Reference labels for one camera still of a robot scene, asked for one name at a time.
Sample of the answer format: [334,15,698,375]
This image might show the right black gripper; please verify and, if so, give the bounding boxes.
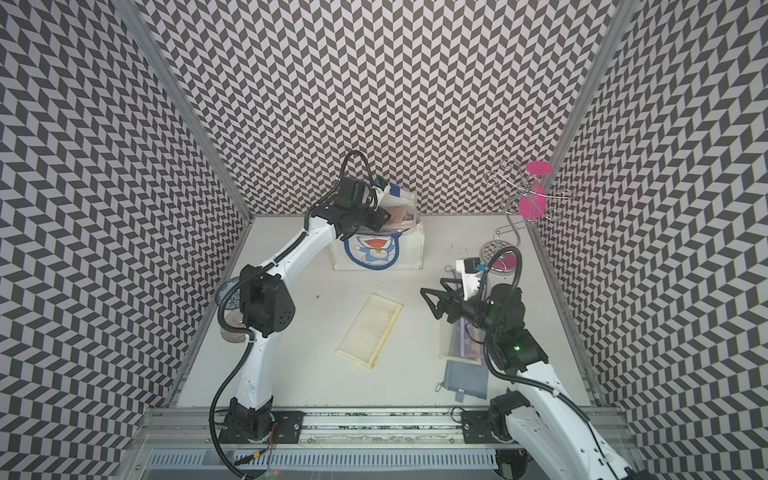
[421,279,503,340]

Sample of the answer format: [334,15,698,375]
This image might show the white canvas bag blue handles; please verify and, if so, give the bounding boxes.
[330,184,425,271]

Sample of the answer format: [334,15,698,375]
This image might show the small grey blue pouch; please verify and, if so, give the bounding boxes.
[435,360,489,403]

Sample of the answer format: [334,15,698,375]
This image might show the purple mesh pouch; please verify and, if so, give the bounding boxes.
[445,265,465,300]

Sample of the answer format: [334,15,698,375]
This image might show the pink trim mesh pouch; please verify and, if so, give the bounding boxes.
[379,190,419,232]

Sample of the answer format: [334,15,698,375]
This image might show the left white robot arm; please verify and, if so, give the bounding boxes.
[209,150,390,443]

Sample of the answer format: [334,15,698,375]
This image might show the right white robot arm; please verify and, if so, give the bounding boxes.
[420,246,652,479]

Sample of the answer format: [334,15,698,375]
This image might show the blue white ceramic bowl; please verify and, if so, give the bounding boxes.
[215,277,241,310]

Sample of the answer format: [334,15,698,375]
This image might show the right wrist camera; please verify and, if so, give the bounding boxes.
[455,257,485,301]

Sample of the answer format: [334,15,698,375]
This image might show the chrome wire stand pink discs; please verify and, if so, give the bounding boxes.
[479,160,576,264]

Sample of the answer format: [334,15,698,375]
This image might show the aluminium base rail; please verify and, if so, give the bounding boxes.
[115,406,544,479]

